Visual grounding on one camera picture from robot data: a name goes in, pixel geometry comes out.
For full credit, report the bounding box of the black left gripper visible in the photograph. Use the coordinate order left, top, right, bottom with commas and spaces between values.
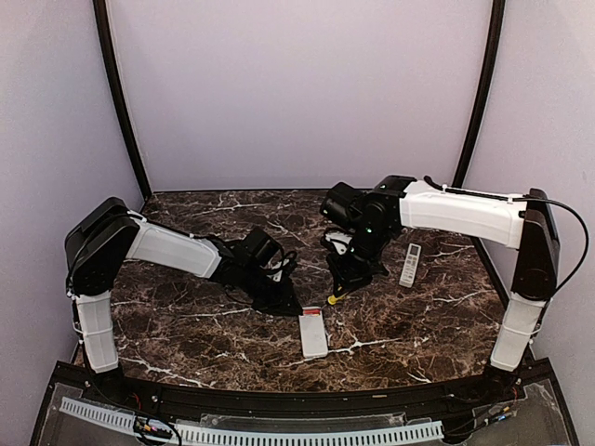
238, 263, 301, 315

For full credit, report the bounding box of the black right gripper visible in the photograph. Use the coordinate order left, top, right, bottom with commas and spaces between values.
326, 223, 392, 296

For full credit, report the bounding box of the yellow handled screwdriver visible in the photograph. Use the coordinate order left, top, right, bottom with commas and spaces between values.
326, 285, 349, 306

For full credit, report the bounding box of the white remote control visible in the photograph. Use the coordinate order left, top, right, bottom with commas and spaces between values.
298, 307, 328, 359

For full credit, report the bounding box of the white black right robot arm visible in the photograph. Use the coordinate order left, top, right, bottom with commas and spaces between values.
320, 176, 566, 403

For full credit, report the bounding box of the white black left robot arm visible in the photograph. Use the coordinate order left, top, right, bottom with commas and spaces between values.
64, 197, 303, 405

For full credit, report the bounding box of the white air conditioner remote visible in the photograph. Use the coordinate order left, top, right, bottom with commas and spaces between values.
399, 243, 422, 288

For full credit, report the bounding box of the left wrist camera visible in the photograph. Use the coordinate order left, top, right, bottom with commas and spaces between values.
265, 251, 298, 282

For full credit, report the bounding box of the white slotted cable duct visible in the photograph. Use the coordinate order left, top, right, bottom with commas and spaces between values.
59, 397, 443, 445

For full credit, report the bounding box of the black front rail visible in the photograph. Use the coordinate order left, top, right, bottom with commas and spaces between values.
52, 359, 556, 420

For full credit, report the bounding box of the black left frame post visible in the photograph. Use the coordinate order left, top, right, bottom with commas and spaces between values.
92, 0, 152, 202

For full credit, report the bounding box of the black frame post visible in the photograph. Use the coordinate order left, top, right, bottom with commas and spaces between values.
452, 0, 506, 188
92, 0, 152, 202

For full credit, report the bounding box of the black right frame post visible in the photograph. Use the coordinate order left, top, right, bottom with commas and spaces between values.
452, 0, 506, 188

